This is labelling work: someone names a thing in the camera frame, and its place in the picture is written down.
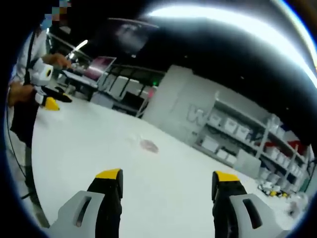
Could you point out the crumpled clear plastic wrap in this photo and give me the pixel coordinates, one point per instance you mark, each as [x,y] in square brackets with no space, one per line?
[296,205]

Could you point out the spare hand-held gripper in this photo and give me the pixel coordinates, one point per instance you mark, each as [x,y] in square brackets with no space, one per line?
[272,191]

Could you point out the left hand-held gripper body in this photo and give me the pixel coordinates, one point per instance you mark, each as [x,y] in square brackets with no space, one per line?
[40,73]

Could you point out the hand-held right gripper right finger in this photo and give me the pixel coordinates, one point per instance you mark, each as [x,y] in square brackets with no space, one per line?
[242,213]

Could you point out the large hanging dark screen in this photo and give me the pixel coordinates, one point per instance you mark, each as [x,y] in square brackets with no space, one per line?
[131,34]

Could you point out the short ceiling light bar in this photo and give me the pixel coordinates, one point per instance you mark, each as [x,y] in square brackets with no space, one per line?
[81,44]

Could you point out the clear resealable bag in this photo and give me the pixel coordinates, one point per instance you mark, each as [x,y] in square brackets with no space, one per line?
[148,146]

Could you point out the grey metal shelf rack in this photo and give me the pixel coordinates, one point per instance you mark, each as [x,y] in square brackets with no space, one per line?
[260,129]

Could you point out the grey panel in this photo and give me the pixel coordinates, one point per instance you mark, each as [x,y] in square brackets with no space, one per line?
[247,162]

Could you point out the green lit sign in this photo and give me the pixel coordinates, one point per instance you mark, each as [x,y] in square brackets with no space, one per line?
[154,82]

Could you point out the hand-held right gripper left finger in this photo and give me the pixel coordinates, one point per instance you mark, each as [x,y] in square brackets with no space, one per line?
[79,213]

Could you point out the white desk black legs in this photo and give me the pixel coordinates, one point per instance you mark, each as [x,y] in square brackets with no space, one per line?
[91,90]

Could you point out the person's left hand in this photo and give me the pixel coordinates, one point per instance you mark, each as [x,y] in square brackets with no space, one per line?
[19,93]

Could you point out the long ceiling light strip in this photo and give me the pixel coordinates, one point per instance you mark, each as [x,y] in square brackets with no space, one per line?
[223,27]

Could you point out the white laptop purple screen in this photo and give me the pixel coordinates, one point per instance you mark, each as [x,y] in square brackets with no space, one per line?
[101,67]

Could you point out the person's dark garment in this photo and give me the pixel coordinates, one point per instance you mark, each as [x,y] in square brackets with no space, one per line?
[22,124]

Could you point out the row of white storage boxes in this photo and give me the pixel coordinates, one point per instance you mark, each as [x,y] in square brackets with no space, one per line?
[231,125]

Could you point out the white stand with pink item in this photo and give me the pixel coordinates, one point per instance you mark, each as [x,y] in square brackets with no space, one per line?
[150,93]

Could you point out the person in white shirt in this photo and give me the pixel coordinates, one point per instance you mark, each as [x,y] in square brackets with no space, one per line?
[19,64]

